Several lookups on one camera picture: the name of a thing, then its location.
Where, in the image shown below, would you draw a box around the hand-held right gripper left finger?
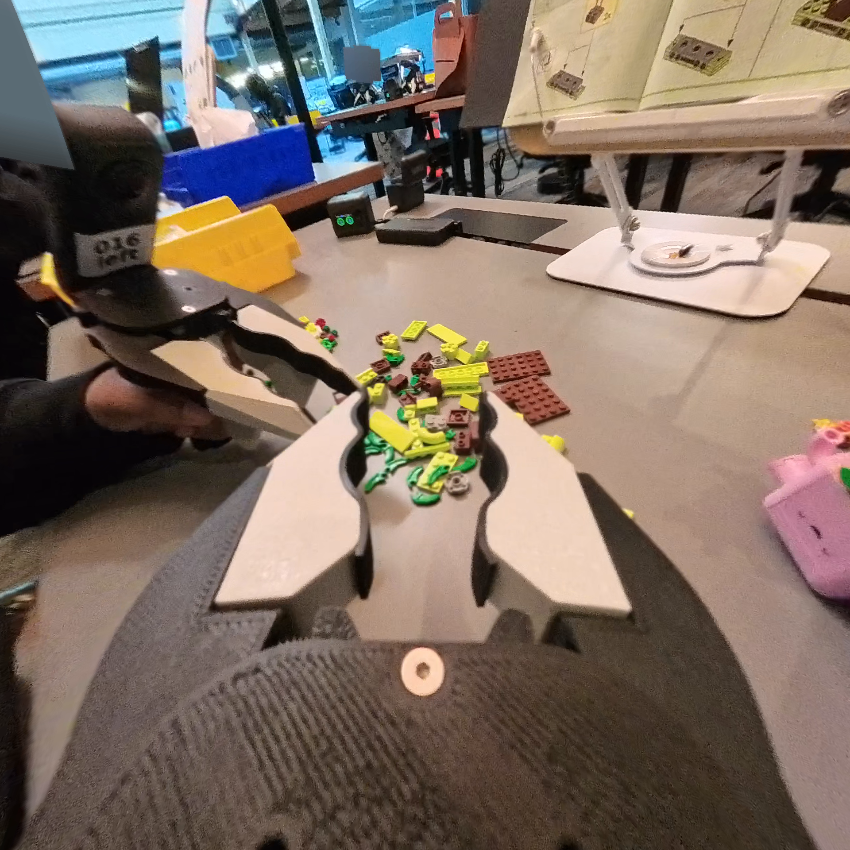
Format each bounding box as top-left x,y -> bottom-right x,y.
214,392 -> 373,612

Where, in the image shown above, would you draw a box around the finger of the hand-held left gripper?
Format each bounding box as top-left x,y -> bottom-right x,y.
229,302 -> 363,402
153,339 -> 313,440

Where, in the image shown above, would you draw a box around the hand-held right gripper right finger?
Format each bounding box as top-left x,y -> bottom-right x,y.
475,392 -> 632,622

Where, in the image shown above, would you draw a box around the pile of toy bricks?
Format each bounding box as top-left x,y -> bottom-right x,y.
355,321 -> 572,507

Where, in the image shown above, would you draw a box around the person's left forearm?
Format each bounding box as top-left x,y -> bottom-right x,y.
0,372 -> 180,535

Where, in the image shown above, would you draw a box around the person's left hand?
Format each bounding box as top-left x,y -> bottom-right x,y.
83,364 -> 235,452

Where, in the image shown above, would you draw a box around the small heap of mixed pieces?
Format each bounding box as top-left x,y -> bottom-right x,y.
297,315 -> 341,352

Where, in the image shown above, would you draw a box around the yellow plastic bin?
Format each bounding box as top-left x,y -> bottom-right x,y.
153,196 -> 300,293

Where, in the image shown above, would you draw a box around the small black cube device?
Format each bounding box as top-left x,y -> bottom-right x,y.
327,193 -> 374,239

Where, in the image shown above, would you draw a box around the person's black clothed torso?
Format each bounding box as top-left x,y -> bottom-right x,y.
0,156 -> 77,379

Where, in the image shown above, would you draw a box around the blue plastic bin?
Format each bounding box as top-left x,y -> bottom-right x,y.
162,123 -> 316,207

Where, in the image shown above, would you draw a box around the wooden desk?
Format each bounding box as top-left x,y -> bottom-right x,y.
242,161 -> 386,216
319,93 -> 466,200

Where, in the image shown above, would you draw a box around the flat black box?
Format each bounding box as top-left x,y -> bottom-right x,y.
375,216 -> 462,247

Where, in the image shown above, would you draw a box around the upright black device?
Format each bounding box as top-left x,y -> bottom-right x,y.
386,149 -> 429,210

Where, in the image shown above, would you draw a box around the black pillar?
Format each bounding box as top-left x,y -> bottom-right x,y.
262,0 -> 324,163

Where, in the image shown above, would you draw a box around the black table mat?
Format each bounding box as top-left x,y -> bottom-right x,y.
425,208 -> 568,245

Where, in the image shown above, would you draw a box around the pink toy brick plant pot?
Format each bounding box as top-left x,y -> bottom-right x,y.
764,417 -> 850,602

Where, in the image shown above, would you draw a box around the white book stand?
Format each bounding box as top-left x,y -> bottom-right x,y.
545,86 -> 850,318

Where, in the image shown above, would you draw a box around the brown gable box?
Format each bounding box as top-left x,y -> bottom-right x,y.
432,0 -> 480,97

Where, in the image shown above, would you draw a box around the dark grey panel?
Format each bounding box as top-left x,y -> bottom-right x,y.
458,0 -> 539,130

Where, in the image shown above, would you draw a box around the building instruction booklet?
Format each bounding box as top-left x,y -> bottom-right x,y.
501,0 -> 850,114

